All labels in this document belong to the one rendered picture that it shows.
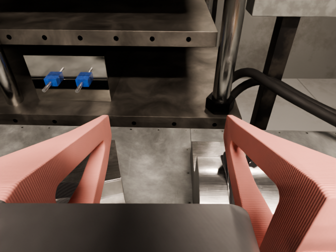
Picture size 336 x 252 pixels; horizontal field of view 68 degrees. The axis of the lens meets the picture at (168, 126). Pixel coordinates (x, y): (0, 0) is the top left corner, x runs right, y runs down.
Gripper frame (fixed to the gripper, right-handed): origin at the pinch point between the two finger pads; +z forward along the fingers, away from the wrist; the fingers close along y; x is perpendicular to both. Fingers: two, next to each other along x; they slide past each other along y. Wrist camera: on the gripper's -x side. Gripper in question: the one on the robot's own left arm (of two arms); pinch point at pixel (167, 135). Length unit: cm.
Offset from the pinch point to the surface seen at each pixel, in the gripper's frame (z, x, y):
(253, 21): 247, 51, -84
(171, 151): 42, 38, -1
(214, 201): 16.8, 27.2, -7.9
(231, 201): 16.7, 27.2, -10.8
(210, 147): 37, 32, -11
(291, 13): 75, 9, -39
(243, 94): 213, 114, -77
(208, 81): 87, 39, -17
